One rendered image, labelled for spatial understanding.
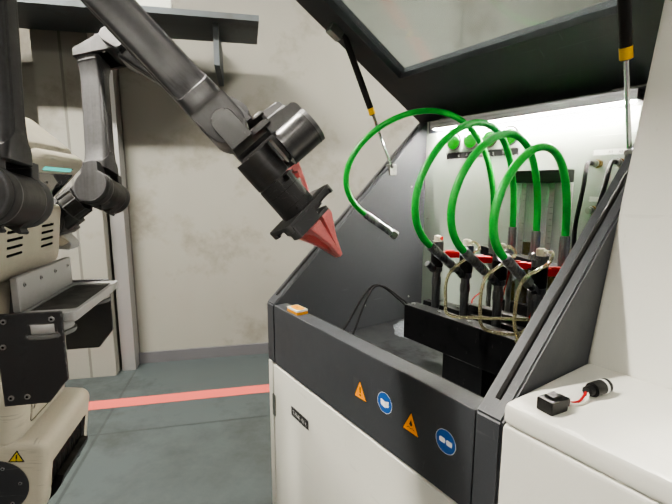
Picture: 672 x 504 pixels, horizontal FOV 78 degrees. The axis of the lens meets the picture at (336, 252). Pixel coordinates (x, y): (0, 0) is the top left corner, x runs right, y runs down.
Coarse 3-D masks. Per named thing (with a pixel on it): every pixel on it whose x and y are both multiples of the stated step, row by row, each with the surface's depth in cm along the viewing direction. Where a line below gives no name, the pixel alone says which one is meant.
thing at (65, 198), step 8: (64, 192) 96; (72, 192) 98; (56, 200) 95; (64, 200) 95; (72, 200) 95; (64, 208) 95; (72, 208) 96; (80, 208) 97; (88, 208) 99; (64, 216) 95; (72, 216) 96; (80, 216) 99; (72, 224) 98; (64, 232) 96
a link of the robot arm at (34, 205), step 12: (24, 180) 58; (24, 192) 56; (36, 192) 59; (24, 204) 57; (36, 204) 59; (24, 216) 58; (36, 216) 60; (0, 228) 56; (12, 228) 59; (24, 228) 61
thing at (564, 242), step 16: (544, 144) 70; (560, 160) 73; (512, 176) 66; (560, 176) 76; (496, 192) 65; (496, 208) 65; (496, 224) 65; (496, 240) 66; (560, 240) 79; (560, 256) 79; (512, 272) 70
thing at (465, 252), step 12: (504, 132) 76; (516, 132) 78; (480, 144) 73; (528, 144) 81; (468, 156) 73; (468, 168) 72; (456, 180) 71; (456, 192) 71; (540, 192) 85; (540, 204) 86; (540, 216) 86; (456, 240) 72; (468, 252) 74; (480, 264) 77
